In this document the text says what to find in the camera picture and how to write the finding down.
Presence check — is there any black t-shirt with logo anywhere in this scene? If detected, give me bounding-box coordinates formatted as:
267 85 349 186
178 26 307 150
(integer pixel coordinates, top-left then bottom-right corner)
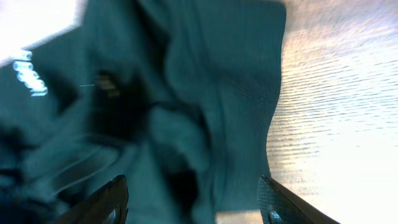
1 0 286 223

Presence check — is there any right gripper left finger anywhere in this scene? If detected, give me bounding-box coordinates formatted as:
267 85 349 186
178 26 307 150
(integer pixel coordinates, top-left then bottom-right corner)
52 175 129 224

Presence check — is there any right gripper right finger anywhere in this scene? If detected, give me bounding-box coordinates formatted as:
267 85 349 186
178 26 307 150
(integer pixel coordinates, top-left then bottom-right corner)
257 176 339 224

